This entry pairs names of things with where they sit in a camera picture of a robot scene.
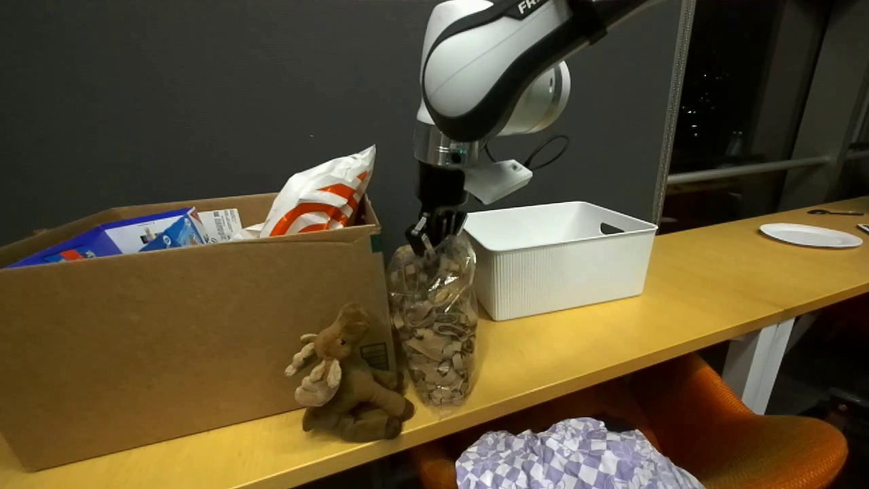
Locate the white plate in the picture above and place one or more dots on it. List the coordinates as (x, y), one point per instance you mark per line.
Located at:
(809, 236)

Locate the white plastic bin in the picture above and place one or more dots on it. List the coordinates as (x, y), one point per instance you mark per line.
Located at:
(557, 272)

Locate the black spoon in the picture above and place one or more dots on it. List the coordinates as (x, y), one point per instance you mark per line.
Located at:
(831, 212)

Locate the blue product box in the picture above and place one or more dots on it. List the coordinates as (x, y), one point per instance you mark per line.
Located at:
(115, 241)

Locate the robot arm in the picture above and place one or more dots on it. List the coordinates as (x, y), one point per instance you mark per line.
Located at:
(475, 61)

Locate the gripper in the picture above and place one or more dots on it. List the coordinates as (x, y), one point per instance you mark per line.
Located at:
(440, 187)

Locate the grey metal rail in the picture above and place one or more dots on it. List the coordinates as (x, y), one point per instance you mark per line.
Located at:
(747, 169)

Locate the brown plush moose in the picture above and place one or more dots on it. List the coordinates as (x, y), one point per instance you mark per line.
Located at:
(349, 387)

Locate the purple checked cloth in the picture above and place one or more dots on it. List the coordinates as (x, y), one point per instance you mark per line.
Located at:
(577, 458)

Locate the clear plastic bag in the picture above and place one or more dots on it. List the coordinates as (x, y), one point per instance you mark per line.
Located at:
(434, 319)

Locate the orange chair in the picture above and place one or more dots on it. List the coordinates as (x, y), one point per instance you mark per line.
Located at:
(747, 441)

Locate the white printed packet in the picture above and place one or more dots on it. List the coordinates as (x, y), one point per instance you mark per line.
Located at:
(220, 224)

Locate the large cardboard box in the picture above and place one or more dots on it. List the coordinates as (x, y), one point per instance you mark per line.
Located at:
(170, 326)

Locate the orange and white bag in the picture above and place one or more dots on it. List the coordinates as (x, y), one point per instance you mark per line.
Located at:
(319, 197)

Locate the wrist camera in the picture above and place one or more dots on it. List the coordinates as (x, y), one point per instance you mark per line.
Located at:
(499, 180)

